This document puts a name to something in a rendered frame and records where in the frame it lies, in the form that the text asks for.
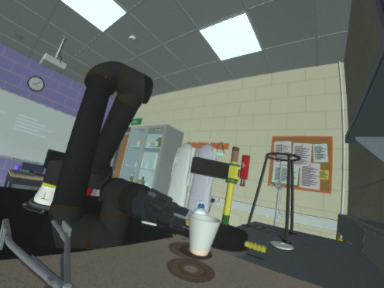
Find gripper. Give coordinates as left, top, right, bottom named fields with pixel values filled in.
left=132, top=187, right=192, bottom=235

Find white crucible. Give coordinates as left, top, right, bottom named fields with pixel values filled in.
left=188, top=214, right=222, bottom=258

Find yellow burner with black base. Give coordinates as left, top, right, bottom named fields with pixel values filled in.
left=211, top=146, right=251, bottom=252

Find yellow burner air sleeve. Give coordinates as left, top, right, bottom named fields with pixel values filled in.
left=227, top=161, right=242, bottom=181

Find brown speckled tile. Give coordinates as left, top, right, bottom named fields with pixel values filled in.
left=0, top=235, right=324, bottom=288

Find yellow ribbed gas needle knob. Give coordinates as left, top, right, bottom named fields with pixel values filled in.
left=244, top=239, right=268, bottom=253

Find black tripod with triangle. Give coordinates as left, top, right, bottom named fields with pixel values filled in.
left=245, top=151, right=302, bottom=245

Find grey tongs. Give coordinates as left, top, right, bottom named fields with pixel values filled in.
left=0, top=218, right=74, bottom=288

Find white wash bottle blue cap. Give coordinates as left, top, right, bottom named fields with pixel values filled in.
left=191, top=201, right=209, bottom=216

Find white lab coat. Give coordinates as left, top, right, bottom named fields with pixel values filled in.
left=166, top=142, right=197, bottom=214
left=188, top=143, right=218, bottom=212

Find black rectangular bar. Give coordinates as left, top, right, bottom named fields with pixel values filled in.
left=190, top=156, right=232, bottom=180

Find glass door cabinet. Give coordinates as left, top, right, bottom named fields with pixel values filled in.
left=118, top=124, right=185, bottom=208

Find orange coat rack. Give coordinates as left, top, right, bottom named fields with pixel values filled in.
left=187, top=142, right=231, bottom=151

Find red fire extinguisher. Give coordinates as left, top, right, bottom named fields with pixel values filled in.
left=239, top=154, right=252, bottom=187

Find brown door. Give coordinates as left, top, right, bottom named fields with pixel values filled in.
left=111, top=134, right=131, bottom=179

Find grey retort stand white base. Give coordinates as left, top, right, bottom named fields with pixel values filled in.
left=269, top=180, right=296, bottom=252

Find white cone with yellow band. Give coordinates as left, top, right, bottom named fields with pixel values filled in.
left=22, top=159, right=67, bottom=214

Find orange cork notice board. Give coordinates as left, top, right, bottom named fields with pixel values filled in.
left=267, top=135, right=334, bottom=194

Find grey desk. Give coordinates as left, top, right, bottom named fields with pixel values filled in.
left=3, top=167, right=46, bottom=190

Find white projection board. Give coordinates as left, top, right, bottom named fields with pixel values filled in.
left=0, top=87, right=77, bottom=166

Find dark grey box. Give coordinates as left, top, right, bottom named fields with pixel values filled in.
left=335, top=213, right=384, bottom=253

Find ceiling light panel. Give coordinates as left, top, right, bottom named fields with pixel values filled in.
left=60, top=0, right=128, bottom=33
left=199, top=12, right=262, bottom=62

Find white ceiling projector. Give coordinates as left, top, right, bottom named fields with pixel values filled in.
left=39, top=35, right=68, bottom=74

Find white vertical wall pipe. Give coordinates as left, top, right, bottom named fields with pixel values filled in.
left=338, top=60, right=349, bottom=216

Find round wall clock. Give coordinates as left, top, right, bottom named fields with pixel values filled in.
left=27, top=75, right=46, bottom=93

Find grey wall cupboard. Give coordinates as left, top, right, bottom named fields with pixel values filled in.
left=344, top=50, right=384, bottom=146

